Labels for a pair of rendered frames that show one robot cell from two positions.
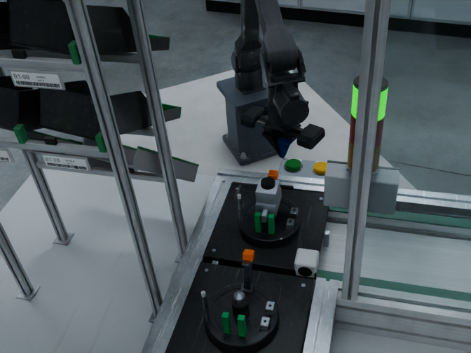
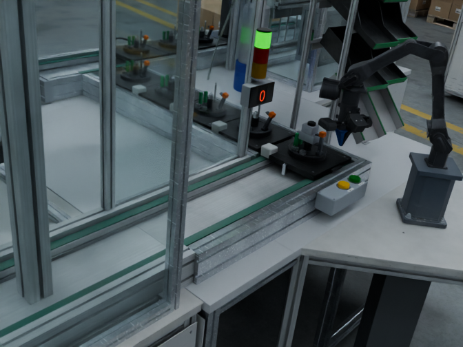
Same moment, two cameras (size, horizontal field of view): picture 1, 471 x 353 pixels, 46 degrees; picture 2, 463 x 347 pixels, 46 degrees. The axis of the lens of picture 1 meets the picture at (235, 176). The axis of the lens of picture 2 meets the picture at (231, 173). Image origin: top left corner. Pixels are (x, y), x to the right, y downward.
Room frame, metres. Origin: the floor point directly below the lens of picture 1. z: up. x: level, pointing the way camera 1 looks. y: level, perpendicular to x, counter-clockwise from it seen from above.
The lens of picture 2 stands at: (1.28, -1.86, 1.81)
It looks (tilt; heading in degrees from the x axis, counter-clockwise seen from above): 28 degrees down; 112
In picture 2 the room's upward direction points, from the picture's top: 6 degrees clockwise
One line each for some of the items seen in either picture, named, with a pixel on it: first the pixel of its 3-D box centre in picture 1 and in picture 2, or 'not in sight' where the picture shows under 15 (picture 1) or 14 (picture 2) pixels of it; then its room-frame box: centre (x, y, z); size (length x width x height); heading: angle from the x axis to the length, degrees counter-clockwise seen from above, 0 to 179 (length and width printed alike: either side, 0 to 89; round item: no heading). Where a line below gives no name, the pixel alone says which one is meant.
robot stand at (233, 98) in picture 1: (251, 117); (428, 190); (1.29, -0.06, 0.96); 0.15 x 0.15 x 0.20; 19
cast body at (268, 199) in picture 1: (267, 197); (308, 130); (0.85, -0.06, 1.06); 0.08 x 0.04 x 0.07; 162
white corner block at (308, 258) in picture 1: (306, 263); (269, 151); (0.73, -0.13, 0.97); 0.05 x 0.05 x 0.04; 72
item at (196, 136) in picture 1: (238, 154); (416, 211); (1.28, -0.02, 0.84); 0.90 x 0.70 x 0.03; 19
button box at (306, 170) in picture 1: (321, 178); (341, 193); (1.03, -0.21, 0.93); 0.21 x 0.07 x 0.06; 72
